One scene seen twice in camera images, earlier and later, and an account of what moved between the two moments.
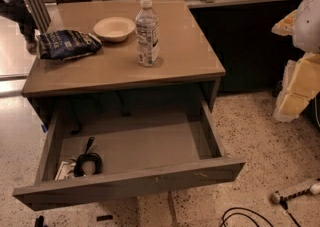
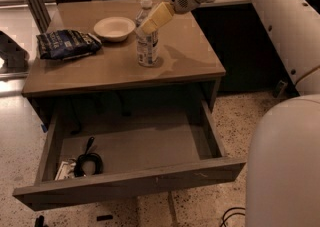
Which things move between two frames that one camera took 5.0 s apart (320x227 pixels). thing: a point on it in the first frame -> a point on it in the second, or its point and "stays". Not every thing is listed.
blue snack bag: x=68 y=43 stays
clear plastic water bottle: x=147 y=33 stays
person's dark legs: x=17 y=8 -> x=15 y=57
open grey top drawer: x=144 y=148 stays
